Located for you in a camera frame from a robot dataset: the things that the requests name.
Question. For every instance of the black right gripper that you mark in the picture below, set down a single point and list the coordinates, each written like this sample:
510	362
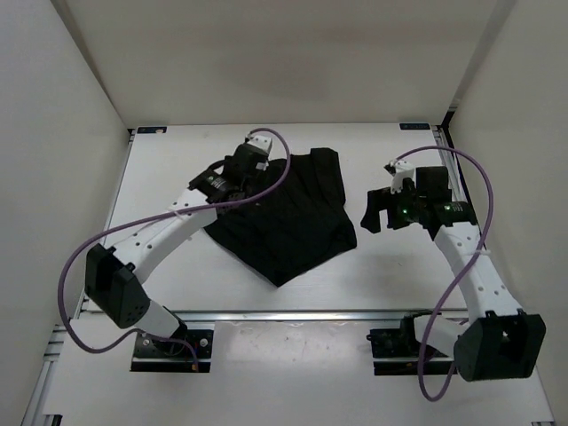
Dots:
381	200

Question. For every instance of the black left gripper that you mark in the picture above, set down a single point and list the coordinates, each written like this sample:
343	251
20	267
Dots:
265	169

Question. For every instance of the black pleated skirt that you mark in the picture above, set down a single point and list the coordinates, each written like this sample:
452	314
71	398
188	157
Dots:
297	227

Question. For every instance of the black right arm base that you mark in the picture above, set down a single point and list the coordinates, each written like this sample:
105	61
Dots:
395	350

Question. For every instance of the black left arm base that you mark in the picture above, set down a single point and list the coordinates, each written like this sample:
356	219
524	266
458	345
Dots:
151	356

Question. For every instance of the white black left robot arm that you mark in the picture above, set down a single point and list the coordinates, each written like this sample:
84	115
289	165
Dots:
115	276

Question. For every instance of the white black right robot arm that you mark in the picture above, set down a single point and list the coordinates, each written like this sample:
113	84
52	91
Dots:
500	340

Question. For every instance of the blue left corner label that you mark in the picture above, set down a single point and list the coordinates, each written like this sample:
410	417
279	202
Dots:
151	129

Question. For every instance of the blue corner label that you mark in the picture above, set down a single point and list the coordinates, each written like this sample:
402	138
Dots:
151	129
414	126

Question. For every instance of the blue right corner label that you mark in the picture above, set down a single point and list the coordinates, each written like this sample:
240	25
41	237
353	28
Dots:
414	126

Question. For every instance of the white front cover board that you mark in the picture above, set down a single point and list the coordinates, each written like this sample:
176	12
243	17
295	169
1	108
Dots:
278	374

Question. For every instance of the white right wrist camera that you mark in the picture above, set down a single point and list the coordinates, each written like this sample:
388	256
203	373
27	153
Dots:
400	170

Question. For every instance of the aluminium table rail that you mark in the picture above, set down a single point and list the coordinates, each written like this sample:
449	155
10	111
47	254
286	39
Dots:
293	316

